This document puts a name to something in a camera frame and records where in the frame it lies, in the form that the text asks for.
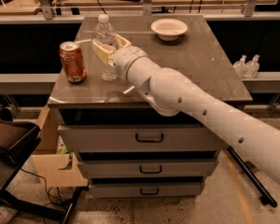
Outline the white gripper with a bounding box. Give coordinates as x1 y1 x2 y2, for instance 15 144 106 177
92 35 147 81

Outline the clear plastic water bottle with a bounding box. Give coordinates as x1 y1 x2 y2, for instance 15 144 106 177
94 14 117 81

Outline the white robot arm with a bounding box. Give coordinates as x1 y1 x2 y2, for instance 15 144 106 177
92 36 280 185

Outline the red coke can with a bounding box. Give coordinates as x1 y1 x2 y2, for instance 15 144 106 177
59 41 87 83

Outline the left clear sanitizer bottle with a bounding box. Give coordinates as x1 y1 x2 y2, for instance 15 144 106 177
232 55 246 77

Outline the clear sanitizer bottle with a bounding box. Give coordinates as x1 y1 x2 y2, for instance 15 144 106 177
244 54 259 78
232 55 246 77

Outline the right clear sanitizer bottle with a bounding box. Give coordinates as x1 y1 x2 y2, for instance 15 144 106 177
244 54 259 78

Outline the top grey drawer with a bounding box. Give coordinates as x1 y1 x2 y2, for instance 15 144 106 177
58 125 228 152

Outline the grey drawer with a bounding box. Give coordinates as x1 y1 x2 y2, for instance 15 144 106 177
77 159 217 179
89 182 204 199
58 125 228 152

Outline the grey drawer cabinet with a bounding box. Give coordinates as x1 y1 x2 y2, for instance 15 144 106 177
48 15 251 186

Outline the middle grey drawer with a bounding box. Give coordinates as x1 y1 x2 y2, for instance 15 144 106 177
77 159 217 179

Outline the cardboard box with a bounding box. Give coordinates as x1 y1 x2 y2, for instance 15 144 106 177
32 105 88 188

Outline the dark brown chair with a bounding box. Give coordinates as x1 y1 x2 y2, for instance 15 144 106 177
0 105 42 203

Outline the bottom grey drawer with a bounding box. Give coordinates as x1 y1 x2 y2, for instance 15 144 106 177
89 182 204 199

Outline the black stand leg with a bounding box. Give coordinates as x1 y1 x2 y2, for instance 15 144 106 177
227 147 278 208

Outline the black floor cable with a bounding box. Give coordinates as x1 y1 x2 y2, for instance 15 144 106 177
20 167 73 224

